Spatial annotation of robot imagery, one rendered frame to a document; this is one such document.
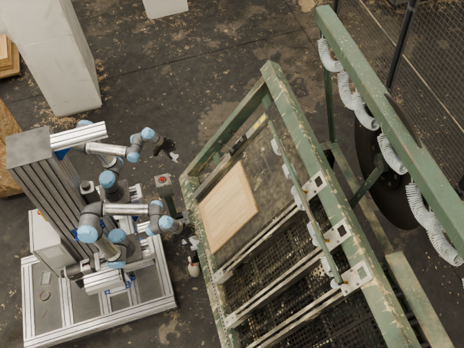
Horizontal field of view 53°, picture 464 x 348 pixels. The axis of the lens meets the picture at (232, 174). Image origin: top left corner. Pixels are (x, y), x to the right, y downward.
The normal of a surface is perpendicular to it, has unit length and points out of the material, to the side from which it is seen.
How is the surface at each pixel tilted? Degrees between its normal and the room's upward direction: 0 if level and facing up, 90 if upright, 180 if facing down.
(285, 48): 0
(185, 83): 0
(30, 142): 0
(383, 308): 51
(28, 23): 90
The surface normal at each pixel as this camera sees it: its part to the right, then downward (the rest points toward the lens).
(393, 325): -0.79, -0.16
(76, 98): 0.29, 0.78
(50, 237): -0.07, -0.57
